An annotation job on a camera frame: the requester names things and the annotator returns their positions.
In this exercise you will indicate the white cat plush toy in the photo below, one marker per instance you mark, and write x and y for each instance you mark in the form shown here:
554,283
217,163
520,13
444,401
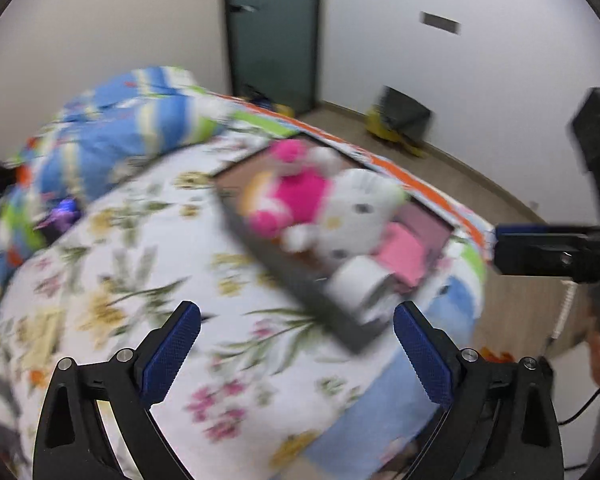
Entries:
350,210

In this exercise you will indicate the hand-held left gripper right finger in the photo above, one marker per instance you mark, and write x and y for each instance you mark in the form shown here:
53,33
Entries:
422,355

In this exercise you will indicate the grey wall plate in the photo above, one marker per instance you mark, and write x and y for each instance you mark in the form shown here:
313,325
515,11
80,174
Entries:
440,22

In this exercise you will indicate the pink packet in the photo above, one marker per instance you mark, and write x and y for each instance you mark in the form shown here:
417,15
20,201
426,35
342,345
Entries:
405,255

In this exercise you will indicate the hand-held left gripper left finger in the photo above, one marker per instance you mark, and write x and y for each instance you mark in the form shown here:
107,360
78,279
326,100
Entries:
170,355

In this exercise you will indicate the orange floor object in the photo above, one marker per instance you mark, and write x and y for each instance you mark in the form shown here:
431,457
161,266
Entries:
497,355

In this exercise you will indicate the white floral blanket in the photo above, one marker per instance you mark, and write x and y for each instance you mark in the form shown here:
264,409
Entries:
180,270

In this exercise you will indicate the white paper tube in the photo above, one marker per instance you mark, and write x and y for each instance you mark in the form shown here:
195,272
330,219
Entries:
355,285

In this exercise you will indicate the dark glass door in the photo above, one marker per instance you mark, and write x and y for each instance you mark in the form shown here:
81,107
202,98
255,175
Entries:
272,35

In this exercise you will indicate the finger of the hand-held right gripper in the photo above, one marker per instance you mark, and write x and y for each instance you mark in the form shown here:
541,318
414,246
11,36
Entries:
540,255

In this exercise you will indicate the black storage box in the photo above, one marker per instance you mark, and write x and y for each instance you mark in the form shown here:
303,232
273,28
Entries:
290,270

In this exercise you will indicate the grey and yellow bag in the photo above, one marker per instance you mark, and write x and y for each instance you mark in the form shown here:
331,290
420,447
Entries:
402,115

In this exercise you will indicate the yellow floor object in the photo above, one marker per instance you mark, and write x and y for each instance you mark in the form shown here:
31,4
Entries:
280,107

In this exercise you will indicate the black smartphone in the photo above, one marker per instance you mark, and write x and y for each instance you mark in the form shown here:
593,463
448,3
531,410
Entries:
62,212

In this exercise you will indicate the striped cartoon quilt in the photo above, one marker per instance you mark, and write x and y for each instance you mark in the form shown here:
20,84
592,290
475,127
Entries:
105,125

